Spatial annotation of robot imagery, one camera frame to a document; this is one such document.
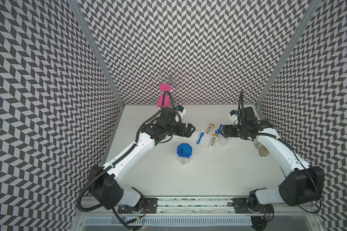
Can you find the clear cup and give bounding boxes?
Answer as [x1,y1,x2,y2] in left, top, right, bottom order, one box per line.
[217,134,229,147]
[178,155,191,166]

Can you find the white bottle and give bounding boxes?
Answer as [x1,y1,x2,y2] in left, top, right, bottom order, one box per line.
[204,123,215,136]
[208,134,218,150]

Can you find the blue lid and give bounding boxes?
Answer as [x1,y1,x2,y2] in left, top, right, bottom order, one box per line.
[215,124,224,134]
[176,143,193,159]

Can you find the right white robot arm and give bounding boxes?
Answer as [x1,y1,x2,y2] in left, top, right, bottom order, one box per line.
[220,91,325,213]

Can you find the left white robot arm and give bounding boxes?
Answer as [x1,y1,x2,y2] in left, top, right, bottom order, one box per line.
[76,91,196,212]

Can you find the blue lid under cup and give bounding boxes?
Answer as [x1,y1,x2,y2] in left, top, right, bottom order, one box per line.
[215,124,224,134]

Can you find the blue toothbrush back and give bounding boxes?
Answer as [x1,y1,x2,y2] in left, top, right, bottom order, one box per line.
[196,132,204,144]

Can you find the white bottle by cup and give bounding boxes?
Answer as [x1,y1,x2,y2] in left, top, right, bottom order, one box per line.
[208,134,218,150]

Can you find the green herb spice jar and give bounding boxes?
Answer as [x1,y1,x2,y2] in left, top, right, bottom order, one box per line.
[253,140,262,150]

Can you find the brown spice jar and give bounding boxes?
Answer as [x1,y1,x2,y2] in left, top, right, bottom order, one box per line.
[258,146,270,157]

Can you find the pink plastic wine glass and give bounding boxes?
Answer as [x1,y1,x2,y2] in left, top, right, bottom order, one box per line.
[157,83,172,109]

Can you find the chrome glass holder stand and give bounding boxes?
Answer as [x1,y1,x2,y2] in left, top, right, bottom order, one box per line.
[151,68,189,108]

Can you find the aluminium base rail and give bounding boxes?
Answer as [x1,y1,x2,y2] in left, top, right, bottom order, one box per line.
[77,196,316,217]

